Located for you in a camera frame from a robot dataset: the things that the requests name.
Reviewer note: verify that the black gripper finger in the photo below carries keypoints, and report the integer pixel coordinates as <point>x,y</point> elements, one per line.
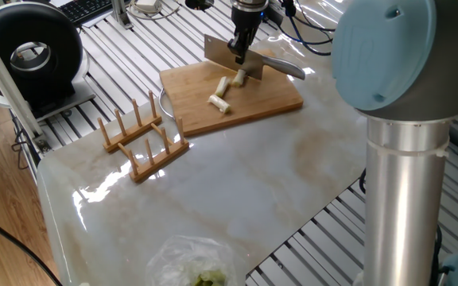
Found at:
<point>239,47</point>
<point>252,37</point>

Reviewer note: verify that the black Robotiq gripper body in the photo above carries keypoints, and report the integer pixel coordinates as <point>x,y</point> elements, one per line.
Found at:
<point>247,20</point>

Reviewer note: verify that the steel cleaver knife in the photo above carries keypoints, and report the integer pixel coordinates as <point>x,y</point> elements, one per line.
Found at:
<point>217,53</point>

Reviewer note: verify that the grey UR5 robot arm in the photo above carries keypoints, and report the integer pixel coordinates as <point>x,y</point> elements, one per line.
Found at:
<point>404,218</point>

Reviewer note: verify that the short cut scallion piece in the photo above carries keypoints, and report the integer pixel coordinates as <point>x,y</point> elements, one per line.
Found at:
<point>220,104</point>
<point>222,86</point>

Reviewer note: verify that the small black round object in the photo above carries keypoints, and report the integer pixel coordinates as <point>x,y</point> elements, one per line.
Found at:
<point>199,4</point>

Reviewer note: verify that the wooden cutting board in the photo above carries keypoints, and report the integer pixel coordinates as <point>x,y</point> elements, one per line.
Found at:
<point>265,95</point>

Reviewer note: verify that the white power adapter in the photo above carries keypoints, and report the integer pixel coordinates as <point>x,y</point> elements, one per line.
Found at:
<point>147,5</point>

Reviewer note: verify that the wooden peg rack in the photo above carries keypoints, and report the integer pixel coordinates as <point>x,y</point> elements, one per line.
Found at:
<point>149,167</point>

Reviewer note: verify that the marble pattern table sheet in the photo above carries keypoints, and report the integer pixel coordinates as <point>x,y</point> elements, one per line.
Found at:
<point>233,198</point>

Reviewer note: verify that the black computer keyboard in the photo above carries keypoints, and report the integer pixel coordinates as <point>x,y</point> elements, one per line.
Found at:
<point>86,8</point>

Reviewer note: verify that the black round blower fan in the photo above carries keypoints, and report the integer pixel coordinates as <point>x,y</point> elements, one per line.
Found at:
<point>58,43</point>

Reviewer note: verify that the clear plastic bag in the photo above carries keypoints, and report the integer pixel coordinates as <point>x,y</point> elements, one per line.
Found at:
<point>181,254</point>

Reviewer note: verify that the green vegetable scraps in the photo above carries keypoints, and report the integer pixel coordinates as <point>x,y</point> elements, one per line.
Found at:
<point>209,278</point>

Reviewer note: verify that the short aluminium post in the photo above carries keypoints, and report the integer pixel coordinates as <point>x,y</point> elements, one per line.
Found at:
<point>121,14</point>

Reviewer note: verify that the aluminium frame beam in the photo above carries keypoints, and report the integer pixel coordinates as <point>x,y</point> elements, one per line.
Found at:
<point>6,87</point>

